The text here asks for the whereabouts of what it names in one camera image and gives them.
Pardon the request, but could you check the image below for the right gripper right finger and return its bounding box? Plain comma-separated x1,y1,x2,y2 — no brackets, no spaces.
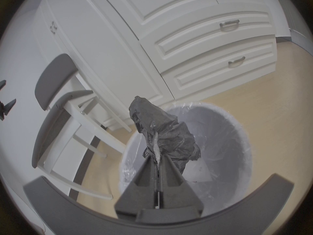
159,154,204,217

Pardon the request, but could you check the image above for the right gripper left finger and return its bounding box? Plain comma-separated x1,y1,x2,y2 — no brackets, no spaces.
114,153,159,217

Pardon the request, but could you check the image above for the light grey trash bin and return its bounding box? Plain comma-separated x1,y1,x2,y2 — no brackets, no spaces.
118,101,252,216

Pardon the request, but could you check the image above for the white chair with grey seat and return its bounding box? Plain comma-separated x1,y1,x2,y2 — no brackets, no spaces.
31,53,134,201

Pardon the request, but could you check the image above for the clear plastic bag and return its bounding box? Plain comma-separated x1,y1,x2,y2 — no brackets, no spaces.
118,101,252,216

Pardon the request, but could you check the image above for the white wardrobe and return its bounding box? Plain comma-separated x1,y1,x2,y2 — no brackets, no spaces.
32,0,278,132

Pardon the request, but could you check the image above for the white printed wrapper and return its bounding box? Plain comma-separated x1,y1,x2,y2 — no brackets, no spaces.
152,131,162,167

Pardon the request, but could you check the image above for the black plastic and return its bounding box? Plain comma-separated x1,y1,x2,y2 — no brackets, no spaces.
129,96,201,176

